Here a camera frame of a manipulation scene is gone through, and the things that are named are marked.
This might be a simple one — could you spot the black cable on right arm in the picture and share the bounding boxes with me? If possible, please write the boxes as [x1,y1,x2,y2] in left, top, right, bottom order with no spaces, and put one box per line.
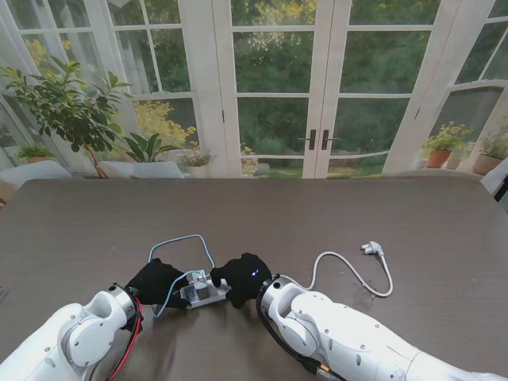
[256,289,330,376]

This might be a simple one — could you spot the white power cord with plug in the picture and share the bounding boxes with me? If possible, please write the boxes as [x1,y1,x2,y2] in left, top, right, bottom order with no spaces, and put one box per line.
[277,241,395,298]

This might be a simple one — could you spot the white board with black edge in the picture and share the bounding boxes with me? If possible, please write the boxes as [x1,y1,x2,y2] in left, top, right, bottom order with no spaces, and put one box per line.
[479,156,508,203]

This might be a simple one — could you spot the white power strip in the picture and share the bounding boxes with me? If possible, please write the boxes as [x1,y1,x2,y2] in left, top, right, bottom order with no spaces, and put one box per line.
[179,279,233,310]

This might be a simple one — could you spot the grey USB charger block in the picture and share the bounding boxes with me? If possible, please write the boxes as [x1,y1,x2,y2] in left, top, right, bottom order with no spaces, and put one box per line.
[189,270,210,301]

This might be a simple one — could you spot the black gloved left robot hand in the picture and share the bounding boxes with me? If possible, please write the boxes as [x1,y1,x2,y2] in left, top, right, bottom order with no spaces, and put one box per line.
[125,257,192,310]

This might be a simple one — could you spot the red cable on left arm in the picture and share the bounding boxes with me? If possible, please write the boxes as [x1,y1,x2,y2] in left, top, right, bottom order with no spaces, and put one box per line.
[106,297,144,381]

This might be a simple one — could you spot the light blue USB cable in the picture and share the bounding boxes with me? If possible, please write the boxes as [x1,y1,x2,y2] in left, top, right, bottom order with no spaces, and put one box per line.
[148,233,217,320]

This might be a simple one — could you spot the printed garden window backdrop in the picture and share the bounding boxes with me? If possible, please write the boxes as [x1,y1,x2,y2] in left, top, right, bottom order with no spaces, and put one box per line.
[0,0,508,179]

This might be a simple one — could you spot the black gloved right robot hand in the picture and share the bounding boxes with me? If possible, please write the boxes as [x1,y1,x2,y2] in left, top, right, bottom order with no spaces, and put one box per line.
[209,252,274,310]

